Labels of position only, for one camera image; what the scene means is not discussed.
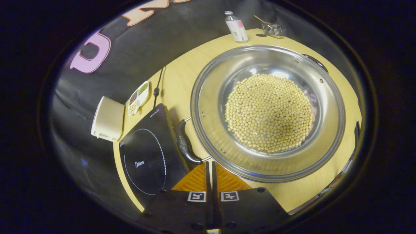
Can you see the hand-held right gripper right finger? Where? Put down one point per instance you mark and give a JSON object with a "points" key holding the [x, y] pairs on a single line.
{"points": [[247, 208]]}

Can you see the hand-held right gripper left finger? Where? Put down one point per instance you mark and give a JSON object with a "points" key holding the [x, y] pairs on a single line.
{"points": [[182, 208]]}

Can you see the black induction cooktop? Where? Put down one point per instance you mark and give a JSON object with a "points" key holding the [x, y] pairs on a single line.
{"points": [[146, 156]]}

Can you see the pile of yellow soybeans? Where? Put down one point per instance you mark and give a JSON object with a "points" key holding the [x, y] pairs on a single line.
{"points": [[268, 113]]}

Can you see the stainless steel pot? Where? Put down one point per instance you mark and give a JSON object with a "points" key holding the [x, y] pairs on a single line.
{"points": [[208, 97]]}

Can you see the white toaster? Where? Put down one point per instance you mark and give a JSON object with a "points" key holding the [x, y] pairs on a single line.
{"points": [[109, 118]]}

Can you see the white divided bean dish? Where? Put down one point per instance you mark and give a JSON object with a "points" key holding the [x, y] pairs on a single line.
{"points": [[138, 97]]}

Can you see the white plastic bottle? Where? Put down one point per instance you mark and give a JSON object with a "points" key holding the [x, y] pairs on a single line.
{"points": [[237, 29]]}

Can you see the small glass with stick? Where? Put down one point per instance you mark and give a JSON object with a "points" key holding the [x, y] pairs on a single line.
{"points": [[273, 30]]}

